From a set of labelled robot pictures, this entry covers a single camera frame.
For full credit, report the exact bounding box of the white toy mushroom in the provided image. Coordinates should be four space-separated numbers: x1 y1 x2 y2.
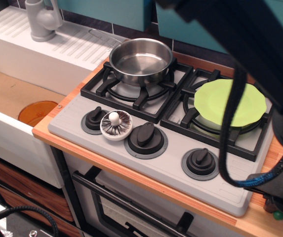
100 110 133 141

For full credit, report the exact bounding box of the black stove knob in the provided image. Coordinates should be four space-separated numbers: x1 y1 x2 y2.
181 148 219 181
124 122 168 159
81 106 107 135

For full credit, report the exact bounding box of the stainless steel pan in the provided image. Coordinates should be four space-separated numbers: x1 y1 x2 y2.
88 29 173 87

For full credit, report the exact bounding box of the black right stove knob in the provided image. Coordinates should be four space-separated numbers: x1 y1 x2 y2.
181 148 219 181

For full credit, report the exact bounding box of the green toy pickle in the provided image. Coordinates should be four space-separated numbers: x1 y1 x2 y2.
273 211 283 221

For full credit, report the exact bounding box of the white toy sink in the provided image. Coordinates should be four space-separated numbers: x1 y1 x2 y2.
0 6 121 188

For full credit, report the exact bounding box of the wood pattern drawer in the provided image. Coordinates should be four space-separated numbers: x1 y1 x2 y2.
0 158 81 237

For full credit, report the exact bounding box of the black middle stove knob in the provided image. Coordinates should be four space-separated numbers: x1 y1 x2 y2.
124 122 168 159

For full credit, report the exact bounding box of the light green plate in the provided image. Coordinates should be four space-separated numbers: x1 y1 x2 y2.
194 79 267 127

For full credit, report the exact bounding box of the orange translucent bowl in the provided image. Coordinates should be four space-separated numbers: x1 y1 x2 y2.
18 101 58 127

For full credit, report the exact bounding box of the black left burner grate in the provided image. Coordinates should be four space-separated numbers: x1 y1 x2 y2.
81 58 194 123

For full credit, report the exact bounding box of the black cable bottom left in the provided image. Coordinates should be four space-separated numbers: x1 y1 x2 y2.
0 206 59 237

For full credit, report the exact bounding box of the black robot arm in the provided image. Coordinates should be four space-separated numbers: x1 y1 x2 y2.
159 0 283 219

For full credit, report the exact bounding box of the grey toy stove top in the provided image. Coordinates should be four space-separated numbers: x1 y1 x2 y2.
47 63 275 218

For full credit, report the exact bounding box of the grey toy faucet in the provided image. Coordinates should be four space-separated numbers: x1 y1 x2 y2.
25 0 63 42

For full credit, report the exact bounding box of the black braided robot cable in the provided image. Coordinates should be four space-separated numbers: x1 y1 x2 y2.
217 59 283 190

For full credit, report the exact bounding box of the oven door with black handle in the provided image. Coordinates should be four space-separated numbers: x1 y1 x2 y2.
72 165 212 237

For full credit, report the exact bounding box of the black left stove knob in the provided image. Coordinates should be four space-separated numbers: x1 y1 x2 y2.
81 106 107 135

